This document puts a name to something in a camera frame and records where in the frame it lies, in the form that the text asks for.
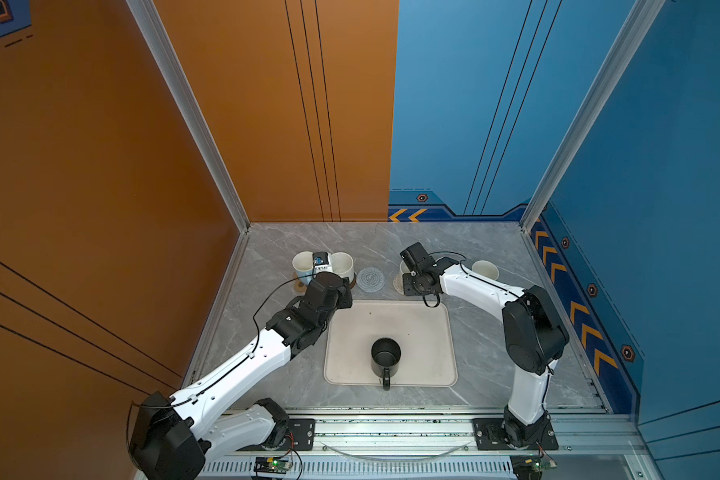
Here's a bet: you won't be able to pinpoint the blue grey woven coaster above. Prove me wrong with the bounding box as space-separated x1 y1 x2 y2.
356 267 385 293

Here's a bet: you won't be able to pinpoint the lavender mug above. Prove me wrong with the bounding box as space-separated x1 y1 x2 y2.
471 260 500 280

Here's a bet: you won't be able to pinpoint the black mug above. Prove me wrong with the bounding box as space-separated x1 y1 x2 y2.
371 337 402 391

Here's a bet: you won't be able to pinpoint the light blue mug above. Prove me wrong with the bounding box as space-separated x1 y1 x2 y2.
292 251 315 287

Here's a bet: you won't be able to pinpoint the cork paw print coaster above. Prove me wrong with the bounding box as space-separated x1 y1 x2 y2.
294 278 307 294

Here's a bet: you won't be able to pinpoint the white woven rope coaster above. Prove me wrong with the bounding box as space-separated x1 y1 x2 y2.
393 275 404 295

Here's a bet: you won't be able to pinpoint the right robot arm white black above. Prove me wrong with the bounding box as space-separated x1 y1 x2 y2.
400 242 570 450

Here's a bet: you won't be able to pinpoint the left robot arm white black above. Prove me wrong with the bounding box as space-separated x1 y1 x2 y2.
126 271 353 479

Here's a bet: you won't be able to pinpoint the cream serving tray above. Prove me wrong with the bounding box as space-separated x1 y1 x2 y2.
324 300 458 390

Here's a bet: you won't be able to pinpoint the right green circuit board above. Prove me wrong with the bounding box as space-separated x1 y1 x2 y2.
510 456 558 480

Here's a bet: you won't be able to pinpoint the green circuit board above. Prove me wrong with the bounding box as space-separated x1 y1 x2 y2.
252 456 296 479
510 456 558 480

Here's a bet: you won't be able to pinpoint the left green circuit board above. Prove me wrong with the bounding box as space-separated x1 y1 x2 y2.
252 456 296 479

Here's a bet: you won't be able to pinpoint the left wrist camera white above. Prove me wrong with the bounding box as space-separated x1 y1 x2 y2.
312 252 333 276

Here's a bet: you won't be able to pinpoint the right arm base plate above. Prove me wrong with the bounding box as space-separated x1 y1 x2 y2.
472 416 559 451

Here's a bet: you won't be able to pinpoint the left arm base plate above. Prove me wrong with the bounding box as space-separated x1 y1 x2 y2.
242 418 316 453

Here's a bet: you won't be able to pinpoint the aluminium front rail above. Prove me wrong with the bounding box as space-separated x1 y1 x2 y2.
143 407 649 458

